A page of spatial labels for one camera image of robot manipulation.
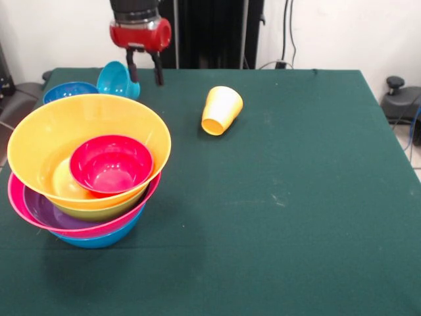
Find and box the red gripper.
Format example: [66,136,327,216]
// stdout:
[109,17,172,87]

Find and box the small light blue bowl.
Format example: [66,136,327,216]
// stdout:
[96,60,141,101]

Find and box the yellow cup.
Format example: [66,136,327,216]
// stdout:
[201,86,245,137]

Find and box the small red bowl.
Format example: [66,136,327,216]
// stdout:
[68,134,155,199]

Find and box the large orange bowl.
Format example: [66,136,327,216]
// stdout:
[7,93,172,211]

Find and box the green bowl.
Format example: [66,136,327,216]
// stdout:
[52,194,147,223]

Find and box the purple bowl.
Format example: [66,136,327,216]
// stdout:
[22,186,99,230]

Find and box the large pink bowl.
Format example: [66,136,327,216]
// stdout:
[7,171,162,240]

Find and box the small dark blue bowl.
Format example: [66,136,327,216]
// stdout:
[42,81,99,105]

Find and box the black chair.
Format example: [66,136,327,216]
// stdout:
[0,41,45,134]

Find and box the large light blue bowl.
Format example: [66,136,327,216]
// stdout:
[49,203,146,250]

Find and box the dark green tablecloth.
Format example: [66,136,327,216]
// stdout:
[0,67,421,316]

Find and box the black knobbed device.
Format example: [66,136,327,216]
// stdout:
[380,76,421,147]

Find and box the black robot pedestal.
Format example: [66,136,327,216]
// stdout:
[151,0,276,70]

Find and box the black wall cable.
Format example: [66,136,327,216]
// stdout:
[256,0,299,70]

